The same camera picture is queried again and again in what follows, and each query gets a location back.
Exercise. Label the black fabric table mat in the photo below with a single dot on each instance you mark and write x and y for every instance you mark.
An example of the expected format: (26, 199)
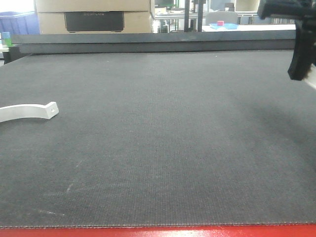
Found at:
(158, 139)

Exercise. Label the black vertical post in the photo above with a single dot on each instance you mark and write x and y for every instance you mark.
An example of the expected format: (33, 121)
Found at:
(199, 15)

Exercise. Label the blue bin far left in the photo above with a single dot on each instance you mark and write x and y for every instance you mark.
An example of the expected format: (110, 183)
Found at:
(19, 23)

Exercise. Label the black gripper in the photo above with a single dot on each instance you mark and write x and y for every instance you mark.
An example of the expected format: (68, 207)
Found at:
(304, 11)

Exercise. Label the white clamp half left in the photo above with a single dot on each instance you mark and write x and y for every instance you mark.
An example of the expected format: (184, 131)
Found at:
(24, 111)

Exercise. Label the green and blue blocks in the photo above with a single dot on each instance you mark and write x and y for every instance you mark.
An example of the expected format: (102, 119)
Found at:
(6, 39)

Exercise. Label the blue tray with red cube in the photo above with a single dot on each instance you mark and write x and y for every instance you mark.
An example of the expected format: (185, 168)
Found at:
(227, 26)

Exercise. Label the cardboard box with black print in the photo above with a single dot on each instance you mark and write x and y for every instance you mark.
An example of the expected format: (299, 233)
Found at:
(95, 16)

